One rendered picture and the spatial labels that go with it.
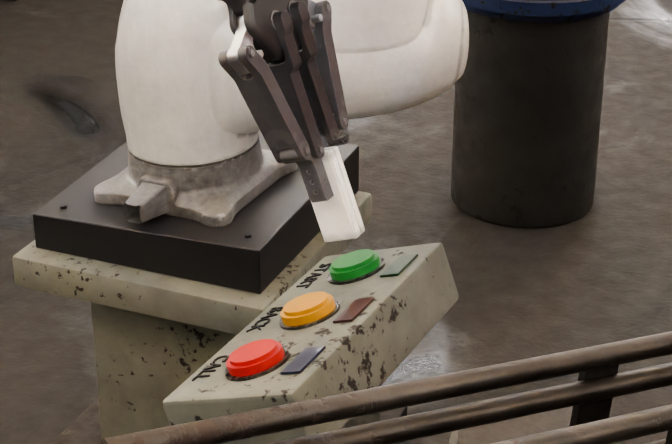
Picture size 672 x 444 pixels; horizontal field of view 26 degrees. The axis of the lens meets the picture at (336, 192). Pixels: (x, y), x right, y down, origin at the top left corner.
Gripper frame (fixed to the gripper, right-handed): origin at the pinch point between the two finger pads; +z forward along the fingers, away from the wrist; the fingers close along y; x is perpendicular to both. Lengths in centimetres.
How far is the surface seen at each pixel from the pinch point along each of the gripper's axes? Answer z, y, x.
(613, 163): 54, 160, 45
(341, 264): 5.3, -0.9, 0.5
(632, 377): 5.7, -21.4, -29.2
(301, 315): 5.6, -9.1, -0.5
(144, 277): 16, 29, 47
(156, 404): 34, 34, 56
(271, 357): 5.6, -15.6, -1.8
